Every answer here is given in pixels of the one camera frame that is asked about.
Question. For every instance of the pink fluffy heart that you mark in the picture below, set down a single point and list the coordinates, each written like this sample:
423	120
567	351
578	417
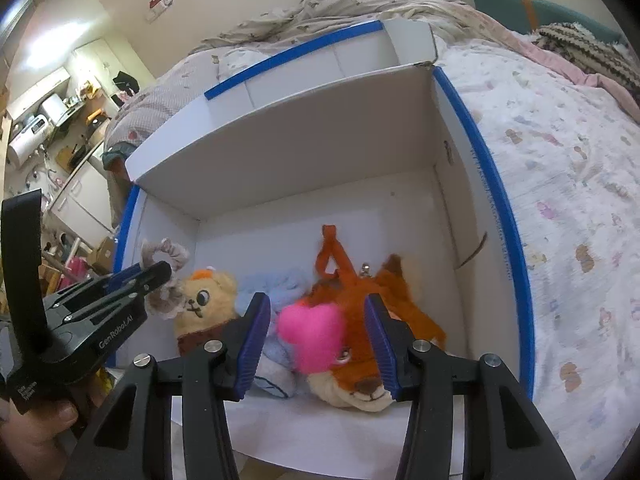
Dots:
310	332

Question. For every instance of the white base cabinet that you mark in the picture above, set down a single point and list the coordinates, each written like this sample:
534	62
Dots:
85	200

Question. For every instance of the pale fluffy plush toy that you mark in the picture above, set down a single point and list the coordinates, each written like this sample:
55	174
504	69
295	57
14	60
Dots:
280	290

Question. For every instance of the pink blanket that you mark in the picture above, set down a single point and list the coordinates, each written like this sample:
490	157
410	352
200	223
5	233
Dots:
550	55

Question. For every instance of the red storage box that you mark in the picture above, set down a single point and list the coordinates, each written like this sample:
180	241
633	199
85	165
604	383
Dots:
75	270

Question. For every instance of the white cardboard box blue trim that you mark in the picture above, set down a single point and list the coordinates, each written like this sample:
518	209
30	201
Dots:
325	195

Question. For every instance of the brown striped knit blanket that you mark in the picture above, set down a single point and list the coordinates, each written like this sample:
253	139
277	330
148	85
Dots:
590	47

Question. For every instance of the person's left hand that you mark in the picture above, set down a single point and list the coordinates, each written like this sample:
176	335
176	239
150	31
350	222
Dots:
30	445

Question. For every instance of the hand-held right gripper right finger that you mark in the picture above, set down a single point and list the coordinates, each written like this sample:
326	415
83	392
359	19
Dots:
382	345

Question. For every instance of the orange fox plush toy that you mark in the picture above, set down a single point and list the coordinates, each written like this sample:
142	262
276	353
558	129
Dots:
350	285

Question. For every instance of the black hanging clothes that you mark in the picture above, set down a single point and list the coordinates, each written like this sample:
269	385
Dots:
125	82

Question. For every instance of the white boxy kitchen appliance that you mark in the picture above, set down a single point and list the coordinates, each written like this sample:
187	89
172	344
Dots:
27	142

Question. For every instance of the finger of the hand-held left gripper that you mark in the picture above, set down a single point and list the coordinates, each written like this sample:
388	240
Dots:
122	274
145	277

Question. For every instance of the grey fabric scrunchie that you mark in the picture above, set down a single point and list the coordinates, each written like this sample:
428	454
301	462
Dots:
172	250

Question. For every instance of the teal pillow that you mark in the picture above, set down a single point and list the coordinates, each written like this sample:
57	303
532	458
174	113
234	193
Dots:
500	7

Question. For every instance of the white cylindrical water heater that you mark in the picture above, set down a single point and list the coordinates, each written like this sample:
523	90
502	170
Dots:
52	107

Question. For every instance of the yellow bear plush toy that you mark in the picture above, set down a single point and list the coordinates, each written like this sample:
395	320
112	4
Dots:
205	300

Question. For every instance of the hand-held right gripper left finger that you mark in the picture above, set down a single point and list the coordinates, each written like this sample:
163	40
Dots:
252	340

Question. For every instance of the green padded bed board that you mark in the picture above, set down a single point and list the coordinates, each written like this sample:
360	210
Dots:
112	157

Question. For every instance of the wall socket with plugs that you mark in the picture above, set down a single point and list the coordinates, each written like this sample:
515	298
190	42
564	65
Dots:
160	7

